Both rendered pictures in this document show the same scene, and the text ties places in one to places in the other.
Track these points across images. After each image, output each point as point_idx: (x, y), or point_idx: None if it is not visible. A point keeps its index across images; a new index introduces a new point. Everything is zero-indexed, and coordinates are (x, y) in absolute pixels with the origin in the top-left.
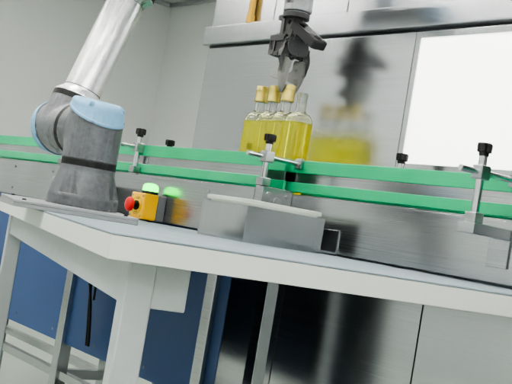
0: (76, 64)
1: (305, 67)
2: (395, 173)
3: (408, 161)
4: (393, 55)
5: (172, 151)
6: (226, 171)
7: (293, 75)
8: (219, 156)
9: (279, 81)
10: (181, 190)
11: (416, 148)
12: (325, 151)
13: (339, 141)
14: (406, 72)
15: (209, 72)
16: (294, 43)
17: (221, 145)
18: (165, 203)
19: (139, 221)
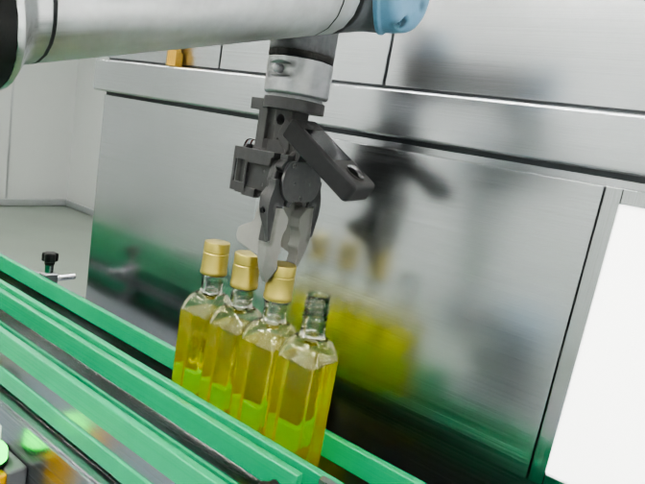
0: None
1: (313, 218)
2: None
3: (566, 479)
4: (527, 223)
5: (33, 363)
6: (151, 480)
7: (286, 232)
8: (132, 439)
9: (262, 262)
10: (55, 473)
11: (591, 459)
12: (345, 368)
13: (377, 361)
14: (567, 275)
15: (107, 136)
16: (295, 175)
17: (136, 264)
18: (26, 476)
19: None
